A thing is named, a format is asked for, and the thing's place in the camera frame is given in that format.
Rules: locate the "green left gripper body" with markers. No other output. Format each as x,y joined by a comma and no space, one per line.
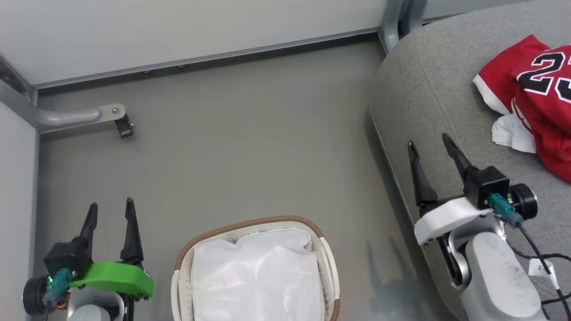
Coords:
116,278

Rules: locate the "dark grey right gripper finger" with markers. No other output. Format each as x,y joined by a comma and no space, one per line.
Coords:
421,183
457,158

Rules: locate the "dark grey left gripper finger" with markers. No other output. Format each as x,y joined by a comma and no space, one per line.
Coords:
90,227
131,240

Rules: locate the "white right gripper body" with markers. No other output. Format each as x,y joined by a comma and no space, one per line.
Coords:
446,220

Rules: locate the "white garment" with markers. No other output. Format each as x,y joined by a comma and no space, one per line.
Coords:
513,133

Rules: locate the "red basketball jersey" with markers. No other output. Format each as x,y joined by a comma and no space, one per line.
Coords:
557,133

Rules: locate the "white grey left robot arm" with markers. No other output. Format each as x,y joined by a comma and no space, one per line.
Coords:
89,312

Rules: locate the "grey fabric sofa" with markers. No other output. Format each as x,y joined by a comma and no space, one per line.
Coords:
437,89

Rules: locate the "grey metal foot with plate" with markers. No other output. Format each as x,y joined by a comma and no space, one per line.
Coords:
67,117

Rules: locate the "white laundry basket brown rim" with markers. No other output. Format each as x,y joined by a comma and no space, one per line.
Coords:
250,223

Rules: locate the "white basket liner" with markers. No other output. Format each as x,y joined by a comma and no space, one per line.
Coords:
254,276

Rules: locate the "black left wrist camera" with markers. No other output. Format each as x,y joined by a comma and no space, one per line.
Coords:
67,256

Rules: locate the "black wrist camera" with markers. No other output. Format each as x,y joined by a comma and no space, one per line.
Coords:
488,185
67,256

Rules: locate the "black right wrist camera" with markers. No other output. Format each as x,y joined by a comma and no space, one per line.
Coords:
488,185

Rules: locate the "grey metal frame foot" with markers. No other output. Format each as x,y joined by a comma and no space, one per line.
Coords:
390,26

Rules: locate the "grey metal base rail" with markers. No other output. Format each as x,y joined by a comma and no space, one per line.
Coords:
200,58

